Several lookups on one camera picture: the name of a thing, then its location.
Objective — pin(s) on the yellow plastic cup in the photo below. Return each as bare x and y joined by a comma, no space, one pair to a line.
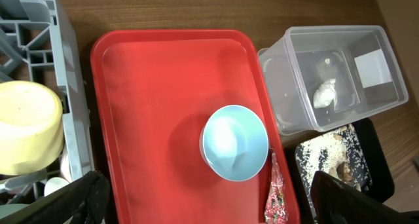
32,135

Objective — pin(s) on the rice and food scraps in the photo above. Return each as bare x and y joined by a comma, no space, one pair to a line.
337,153

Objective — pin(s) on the red snack wrapper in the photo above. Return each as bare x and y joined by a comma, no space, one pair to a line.
275,211

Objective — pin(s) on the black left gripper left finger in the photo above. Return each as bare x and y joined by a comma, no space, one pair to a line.
83,201

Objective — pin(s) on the light blue food bowl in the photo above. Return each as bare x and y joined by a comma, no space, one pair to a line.
234,143

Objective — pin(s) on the red plastic serving tray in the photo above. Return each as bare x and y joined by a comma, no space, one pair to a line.
155,90

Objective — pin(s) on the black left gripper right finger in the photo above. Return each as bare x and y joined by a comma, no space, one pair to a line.
336,202

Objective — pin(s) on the white napkin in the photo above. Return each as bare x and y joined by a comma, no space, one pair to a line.
325,94

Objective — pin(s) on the light green small bowl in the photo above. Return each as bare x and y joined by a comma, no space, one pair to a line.
8,209

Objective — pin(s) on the white plastic spoon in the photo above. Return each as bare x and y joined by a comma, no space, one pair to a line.
54,184

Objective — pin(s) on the black plastic tray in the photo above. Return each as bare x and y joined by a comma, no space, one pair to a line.
383,186

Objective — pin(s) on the clear plastic bin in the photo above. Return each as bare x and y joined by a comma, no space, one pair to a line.
360,58

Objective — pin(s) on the grey plastic dishwasher rack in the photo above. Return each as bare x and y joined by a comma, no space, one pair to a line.
38,34

